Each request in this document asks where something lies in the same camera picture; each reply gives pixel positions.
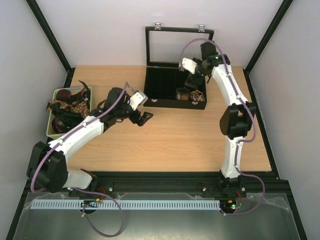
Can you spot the light blue cable duct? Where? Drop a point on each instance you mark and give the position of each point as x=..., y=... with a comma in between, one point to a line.
x=72, y=204

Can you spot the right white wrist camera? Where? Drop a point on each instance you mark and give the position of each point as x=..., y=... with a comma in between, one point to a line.
x=188, y=64

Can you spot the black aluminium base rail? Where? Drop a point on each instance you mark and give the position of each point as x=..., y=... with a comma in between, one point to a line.
x=204, y=184

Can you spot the green perforated plastic basket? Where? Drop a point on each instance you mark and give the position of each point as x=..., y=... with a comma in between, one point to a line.
x=57, y=132

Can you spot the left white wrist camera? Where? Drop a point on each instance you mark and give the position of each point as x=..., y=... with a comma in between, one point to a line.
x=137, y=99

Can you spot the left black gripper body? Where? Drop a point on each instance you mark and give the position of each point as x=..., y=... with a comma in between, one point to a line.
x=120, y=112

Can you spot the pile of ties in basket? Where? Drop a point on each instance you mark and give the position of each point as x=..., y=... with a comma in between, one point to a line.
x=65, y=107

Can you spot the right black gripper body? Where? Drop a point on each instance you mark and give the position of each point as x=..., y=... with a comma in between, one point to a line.
x=193, y=78

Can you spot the black compartment storage box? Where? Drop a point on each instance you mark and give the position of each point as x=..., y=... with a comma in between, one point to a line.
x=165, y=47

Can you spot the rolled patterned tie in box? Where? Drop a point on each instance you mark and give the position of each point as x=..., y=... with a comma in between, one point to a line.
x=197, y=96

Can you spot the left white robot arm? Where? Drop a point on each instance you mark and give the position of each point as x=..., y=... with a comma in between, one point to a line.
x=48, y=162

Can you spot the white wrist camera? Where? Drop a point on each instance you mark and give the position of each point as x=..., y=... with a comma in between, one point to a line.
x=188, y=64
x=137, y=99

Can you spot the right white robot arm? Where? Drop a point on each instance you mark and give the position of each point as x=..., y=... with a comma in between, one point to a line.
x=238, y=118

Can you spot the brown teal patterned tie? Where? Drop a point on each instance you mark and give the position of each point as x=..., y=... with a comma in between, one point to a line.
x=183, y=94

